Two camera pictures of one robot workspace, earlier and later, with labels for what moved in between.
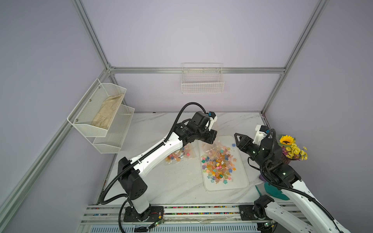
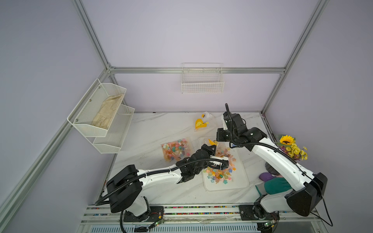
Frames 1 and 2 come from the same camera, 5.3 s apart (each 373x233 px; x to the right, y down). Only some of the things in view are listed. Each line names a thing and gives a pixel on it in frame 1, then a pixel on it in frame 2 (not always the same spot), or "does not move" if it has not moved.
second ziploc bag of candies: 189,151 does not move
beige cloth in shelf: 106,112 does not move
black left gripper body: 205,136 to 209,151
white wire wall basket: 202,77 does not move
